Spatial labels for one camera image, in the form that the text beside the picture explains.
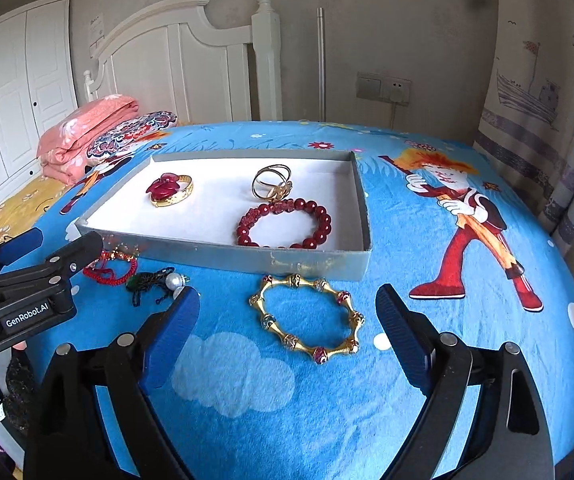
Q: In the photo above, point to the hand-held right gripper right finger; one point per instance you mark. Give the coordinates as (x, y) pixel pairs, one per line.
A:
(402, 345)

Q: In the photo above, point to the gold bangle with red flower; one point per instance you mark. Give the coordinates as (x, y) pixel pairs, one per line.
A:
(164, 187)

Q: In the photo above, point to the white wardrobe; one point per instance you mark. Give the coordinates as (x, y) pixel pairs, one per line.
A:
(12, 100)

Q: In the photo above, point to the patterned pillow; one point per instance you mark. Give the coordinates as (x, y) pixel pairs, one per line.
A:
(127, 135)

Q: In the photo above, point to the yellow floral bedsheet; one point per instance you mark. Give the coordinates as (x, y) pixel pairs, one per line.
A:
(12, 205)

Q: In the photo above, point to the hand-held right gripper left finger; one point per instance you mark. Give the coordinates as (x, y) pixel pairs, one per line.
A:
(177, 330)

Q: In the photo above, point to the wall socket with plug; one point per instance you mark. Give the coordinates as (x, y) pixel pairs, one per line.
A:
(399, 92)

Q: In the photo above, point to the printed curtain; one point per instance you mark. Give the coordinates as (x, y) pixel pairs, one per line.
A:
(542, 110)

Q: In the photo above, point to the dark cloth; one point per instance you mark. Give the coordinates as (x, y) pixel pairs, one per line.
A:
(17, 390)

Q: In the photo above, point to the wall switch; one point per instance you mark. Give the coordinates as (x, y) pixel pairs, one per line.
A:
(369, 86)

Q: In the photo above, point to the pink folded quilt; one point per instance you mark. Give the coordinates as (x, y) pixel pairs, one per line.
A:
(82, 130)

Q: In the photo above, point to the blue cartoon blanket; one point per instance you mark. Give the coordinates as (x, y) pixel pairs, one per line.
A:
(317, 410)

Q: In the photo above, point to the person's left hand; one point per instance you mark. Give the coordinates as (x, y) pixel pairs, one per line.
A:
(19, 346)

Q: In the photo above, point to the grey cardboard tray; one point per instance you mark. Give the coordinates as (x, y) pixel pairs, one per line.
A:
(207, 195)

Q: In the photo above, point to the metal pole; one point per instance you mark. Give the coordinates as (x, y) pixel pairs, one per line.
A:
(321, 65)

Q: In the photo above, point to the white wall notice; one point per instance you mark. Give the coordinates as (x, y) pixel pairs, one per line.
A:
(96, 35)

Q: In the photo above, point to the white headboard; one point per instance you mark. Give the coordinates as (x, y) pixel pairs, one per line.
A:
(192, 65)

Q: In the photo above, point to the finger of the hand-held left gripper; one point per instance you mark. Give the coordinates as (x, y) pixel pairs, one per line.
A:
(72, 255)
(17, 249)

